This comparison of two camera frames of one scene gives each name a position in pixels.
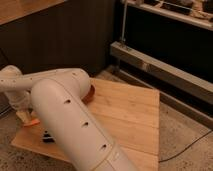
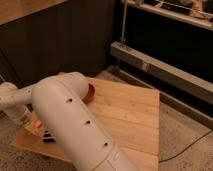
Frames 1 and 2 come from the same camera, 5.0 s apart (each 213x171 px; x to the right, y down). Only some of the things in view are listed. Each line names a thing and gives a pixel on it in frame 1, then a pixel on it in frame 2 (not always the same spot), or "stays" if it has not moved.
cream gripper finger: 24,116 to 31,128
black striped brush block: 47,138 stays
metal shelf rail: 189,82 stays
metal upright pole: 124,21 stays
